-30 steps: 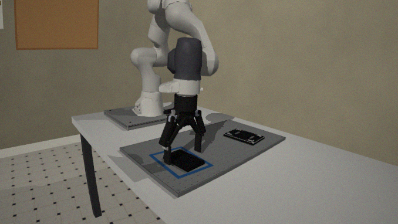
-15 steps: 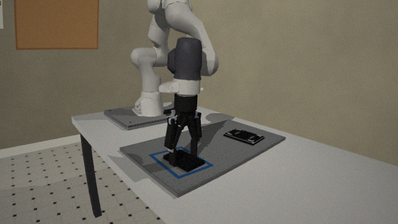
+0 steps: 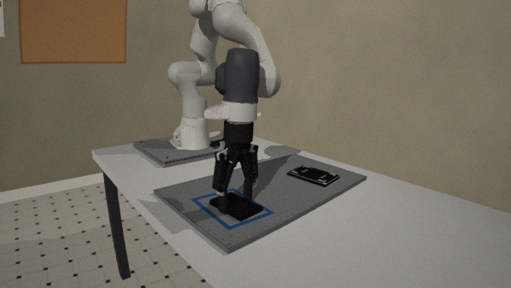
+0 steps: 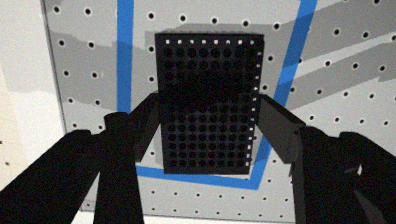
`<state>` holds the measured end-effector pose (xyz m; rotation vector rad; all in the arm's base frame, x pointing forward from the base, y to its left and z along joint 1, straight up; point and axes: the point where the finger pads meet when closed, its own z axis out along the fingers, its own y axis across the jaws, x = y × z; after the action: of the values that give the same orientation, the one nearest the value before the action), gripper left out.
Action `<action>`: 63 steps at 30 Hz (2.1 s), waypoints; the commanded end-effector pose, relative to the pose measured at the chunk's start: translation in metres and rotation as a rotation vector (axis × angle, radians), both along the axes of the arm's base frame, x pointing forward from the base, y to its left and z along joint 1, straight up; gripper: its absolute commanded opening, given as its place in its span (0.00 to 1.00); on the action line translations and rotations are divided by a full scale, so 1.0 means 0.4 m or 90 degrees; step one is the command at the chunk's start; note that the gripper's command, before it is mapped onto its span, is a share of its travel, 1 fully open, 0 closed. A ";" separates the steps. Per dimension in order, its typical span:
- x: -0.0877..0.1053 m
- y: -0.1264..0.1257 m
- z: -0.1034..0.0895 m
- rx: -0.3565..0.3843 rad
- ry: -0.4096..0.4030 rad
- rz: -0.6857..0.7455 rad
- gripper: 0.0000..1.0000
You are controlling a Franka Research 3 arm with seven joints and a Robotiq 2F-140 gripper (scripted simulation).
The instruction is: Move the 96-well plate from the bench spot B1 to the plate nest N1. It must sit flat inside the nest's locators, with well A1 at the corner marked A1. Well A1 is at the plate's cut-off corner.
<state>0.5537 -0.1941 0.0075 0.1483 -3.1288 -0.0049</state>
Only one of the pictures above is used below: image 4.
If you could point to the black well plate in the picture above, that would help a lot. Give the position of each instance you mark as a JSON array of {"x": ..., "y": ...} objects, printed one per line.
[{"x": 200, "y": 86}]

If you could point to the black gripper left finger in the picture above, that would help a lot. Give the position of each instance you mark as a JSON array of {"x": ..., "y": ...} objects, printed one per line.
[{"x": 50, "y": 192}]

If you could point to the blue tape outline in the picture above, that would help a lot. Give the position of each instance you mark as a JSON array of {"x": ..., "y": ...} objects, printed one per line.
[{"x": 125, "y": 10}]

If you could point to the dark grey flat base plate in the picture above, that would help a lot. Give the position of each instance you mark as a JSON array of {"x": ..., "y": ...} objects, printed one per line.
[{"x": 345, "y": 81}]

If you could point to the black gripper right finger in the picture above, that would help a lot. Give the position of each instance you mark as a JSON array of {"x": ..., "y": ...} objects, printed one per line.
[{"x": 322, "y": 191}]

